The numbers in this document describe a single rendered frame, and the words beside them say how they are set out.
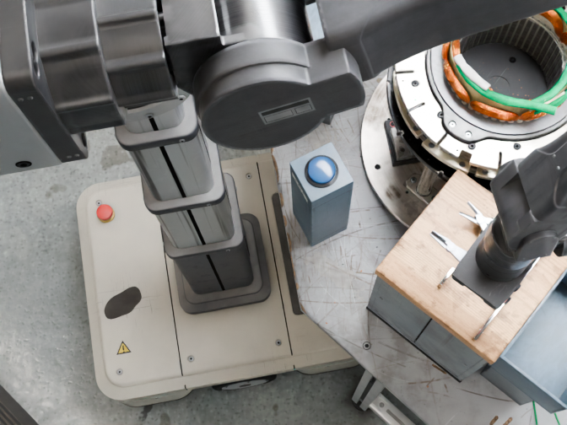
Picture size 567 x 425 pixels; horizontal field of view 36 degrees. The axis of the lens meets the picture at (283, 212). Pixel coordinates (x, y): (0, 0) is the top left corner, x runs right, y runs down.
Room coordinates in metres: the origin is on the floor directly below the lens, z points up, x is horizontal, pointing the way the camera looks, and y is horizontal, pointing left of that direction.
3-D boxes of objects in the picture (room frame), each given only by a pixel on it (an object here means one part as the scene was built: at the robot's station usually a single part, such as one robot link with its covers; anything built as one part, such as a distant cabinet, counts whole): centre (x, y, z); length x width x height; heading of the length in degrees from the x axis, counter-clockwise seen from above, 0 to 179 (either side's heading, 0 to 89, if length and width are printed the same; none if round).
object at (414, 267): (0.26, -0.25, 1.05); 0.20 x 0.19 x 0.02; 44
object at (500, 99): (0.47, -0.31, 1.15); 0.15 x 0.04 x 0.02; 48
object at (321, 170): (0.43, -0.06, 1.04); 0.04 x 0.04 x 0.01
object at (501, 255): (0.22, -0.24, 1.36); 0.07 x 0.06 x 0.07; 94
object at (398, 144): (0.54, -0.22, 0.85); 0.06 x 0.04 x 0.05; 4
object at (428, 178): (0.45, -0.24, 0.91); 0.02 x 0.02 x 0.21
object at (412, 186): (0.45, -0.24, 0.81); 0.07 x 0.03 x 0.01; 40
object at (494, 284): (0.22, -0.24, 1.29); 0.10 x 0.07 x 0.07; 135
